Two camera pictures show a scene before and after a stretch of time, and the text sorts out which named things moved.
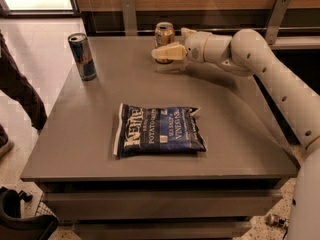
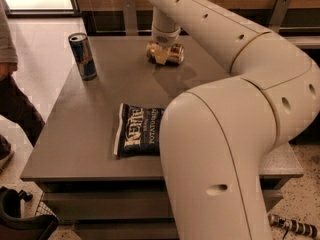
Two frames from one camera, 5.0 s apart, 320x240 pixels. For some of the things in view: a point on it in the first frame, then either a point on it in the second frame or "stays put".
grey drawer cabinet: x=213 y=194 stays put
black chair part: x=15 y=227 stays put
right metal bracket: x=281 y=6 stays put
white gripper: x=195 y=46 -> x=165 y=37
